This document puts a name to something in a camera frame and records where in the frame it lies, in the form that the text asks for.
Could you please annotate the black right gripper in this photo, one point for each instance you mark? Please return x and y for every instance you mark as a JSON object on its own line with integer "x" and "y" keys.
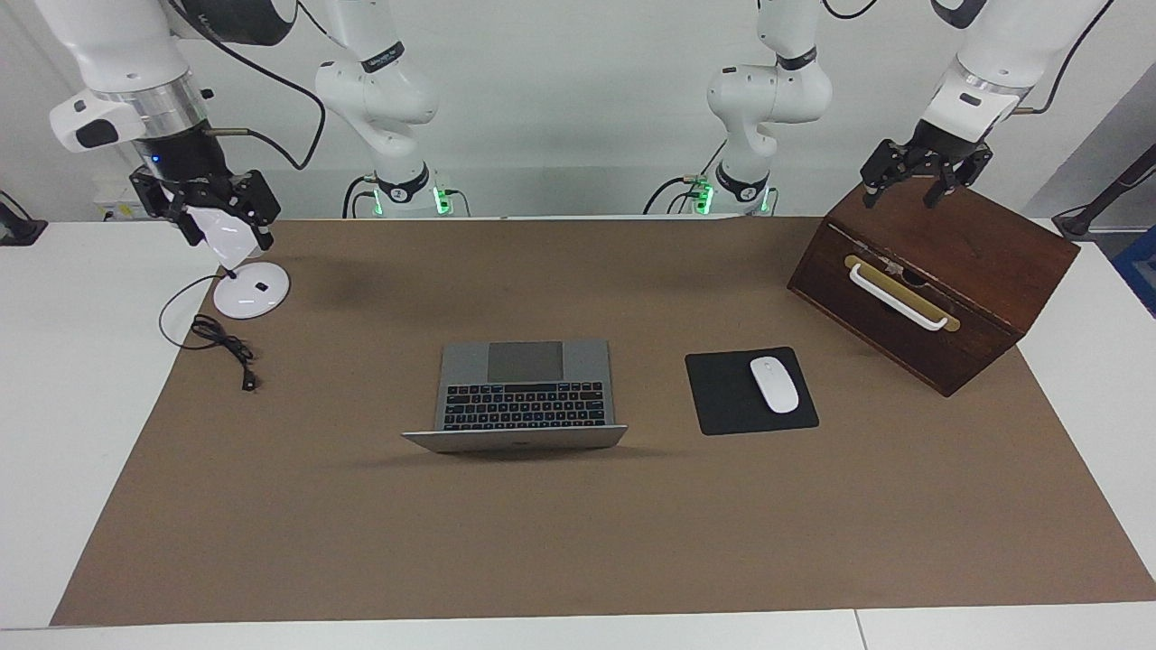
{"x": 181, "y": 158}

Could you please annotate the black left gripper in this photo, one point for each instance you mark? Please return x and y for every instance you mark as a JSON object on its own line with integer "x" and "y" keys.
{"x": 944, "y": 143}

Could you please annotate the silver laptop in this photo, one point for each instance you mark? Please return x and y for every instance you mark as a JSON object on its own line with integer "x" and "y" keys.
{"x": 524, "y": 406}

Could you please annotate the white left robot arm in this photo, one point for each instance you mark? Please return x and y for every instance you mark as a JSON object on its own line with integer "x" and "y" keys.
{"x": 768, "y": 90}

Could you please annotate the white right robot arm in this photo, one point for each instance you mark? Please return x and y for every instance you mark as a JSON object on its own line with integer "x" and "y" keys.
{"x": 117, "y": 45}

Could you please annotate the dark wooden box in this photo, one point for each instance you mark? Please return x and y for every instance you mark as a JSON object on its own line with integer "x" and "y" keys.
{"x": 993, "y": 244}

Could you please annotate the white desk lamp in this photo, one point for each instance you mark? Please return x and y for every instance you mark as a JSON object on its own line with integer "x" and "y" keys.
{"x": 244, "y": 298}

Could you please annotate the black angled stand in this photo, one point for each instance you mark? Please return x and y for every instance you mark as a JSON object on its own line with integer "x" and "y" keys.
{"x": 1097, "y": 203}

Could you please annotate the black stand base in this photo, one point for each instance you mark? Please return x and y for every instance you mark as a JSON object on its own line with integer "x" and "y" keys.
{"x": 18, "y": 230}

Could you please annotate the blue crate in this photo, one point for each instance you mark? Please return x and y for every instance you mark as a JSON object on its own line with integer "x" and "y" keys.
{"x": 1140, "y": 271}

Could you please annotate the white computer mouse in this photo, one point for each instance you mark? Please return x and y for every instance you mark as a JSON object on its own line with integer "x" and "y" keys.
{"x": 775, "y": 386}

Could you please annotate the black mouse pad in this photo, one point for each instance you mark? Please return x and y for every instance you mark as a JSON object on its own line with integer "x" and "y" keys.
{"x": 722, "y": 397}

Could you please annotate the brown table mat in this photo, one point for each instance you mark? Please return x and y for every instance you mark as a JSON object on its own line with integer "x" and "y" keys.
{"x": 542, "y": 542}

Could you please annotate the white wall power strip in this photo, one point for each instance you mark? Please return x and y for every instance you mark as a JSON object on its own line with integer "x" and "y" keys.
{"x": 110, "y": 209}

